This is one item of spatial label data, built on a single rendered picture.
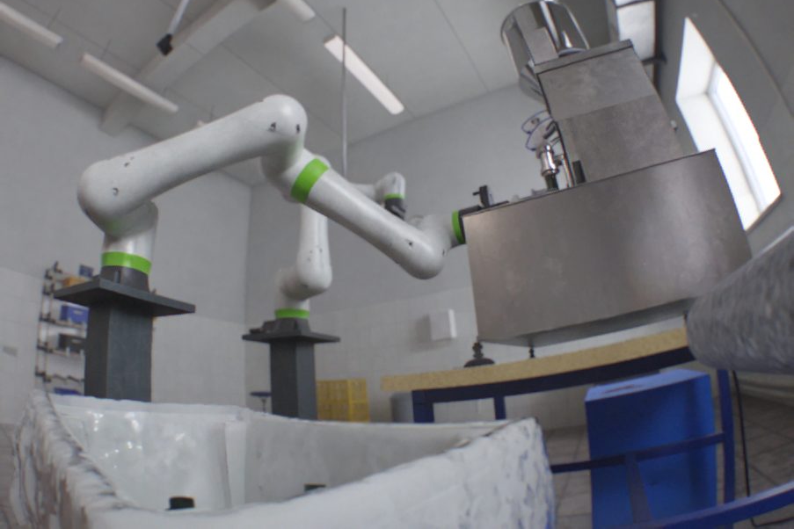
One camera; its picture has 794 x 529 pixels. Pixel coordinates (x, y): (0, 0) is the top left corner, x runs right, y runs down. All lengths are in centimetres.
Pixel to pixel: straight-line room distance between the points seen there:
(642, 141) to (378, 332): 482
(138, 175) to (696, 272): 99
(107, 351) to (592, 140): 106
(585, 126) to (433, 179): 478
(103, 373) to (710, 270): 111
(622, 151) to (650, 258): 24
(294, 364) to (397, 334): 389
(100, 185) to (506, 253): 77
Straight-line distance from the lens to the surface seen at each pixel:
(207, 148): 83
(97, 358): 94
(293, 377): 138
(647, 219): 69
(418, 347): 506
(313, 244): 134
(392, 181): 175
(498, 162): 531
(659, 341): 58
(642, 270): 67
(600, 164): 80
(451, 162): 555
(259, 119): 84
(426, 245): 93
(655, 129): 84
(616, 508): 143
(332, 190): 94
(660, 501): 143
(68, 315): 506
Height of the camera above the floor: 74
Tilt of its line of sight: 22 degrees up
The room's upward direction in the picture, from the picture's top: 5 degrees counter-clockwise
